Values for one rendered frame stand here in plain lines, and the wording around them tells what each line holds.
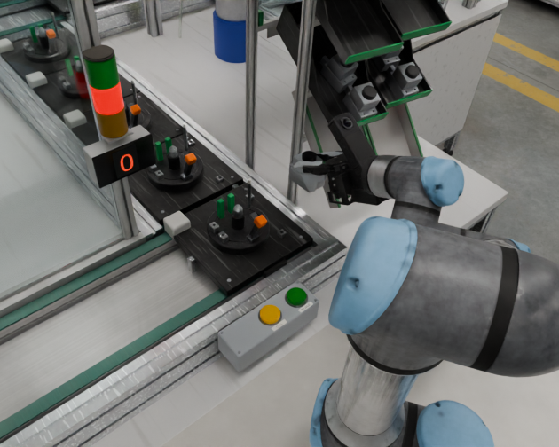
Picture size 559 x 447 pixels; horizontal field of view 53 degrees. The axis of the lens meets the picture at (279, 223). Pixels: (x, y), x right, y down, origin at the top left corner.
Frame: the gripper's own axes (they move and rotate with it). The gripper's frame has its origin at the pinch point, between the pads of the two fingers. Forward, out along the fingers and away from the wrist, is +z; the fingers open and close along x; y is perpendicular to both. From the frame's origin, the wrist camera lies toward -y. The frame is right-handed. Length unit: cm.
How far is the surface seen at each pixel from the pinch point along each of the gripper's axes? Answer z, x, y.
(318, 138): 6.4, 9.3, -1.4
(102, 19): 118, 14, -43
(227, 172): 30.5, -1.9, 4.2
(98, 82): 4.0, -34.8, -25.1
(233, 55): 83, 42, -20
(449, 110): 84, 155, 32
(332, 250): 1.3, 2.1, 22.0
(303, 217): 11.3, 3.6, 16.1
